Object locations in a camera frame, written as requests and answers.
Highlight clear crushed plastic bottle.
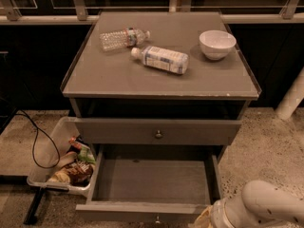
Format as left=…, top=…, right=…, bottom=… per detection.
left=100, top=28, right=150, bottom=51

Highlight white ceramic bowl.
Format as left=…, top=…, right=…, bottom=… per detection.
left=199, top=30, right=237, bottom=60

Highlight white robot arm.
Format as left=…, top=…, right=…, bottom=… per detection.
left=195, top=74, right=304, bottom=228

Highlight grey wooden drawer cabinet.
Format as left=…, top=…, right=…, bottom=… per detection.
left=60, top=10, right=262, bottom=163

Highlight clear plastic storage bin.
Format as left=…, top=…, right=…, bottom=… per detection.
left=27, top=117, right=91, bottom=197

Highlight grey top drawer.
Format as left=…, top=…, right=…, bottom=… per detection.
left=75, top=118, right=240, bottom=145

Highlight black cable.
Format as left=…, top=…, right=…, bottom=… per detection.
left=0, top=95, right=62, bottom=170

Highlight snack bags in bin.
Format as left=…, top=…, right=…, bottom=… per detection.
left=48, top=136, right=96, bottom=186

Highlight white labelled plastic bottle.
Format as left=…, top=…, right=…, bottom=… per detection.
left=131, top=46, right=189, bottom=75

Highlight metal railing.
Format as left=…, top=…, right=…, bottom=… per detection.
left=0, top=0, right=304, bottom=25

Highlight grey drawer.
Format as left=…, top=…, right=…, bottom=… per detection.
left=75, top=118, right=240, bottom=145
left=76, top=144, right=223, bottom=223

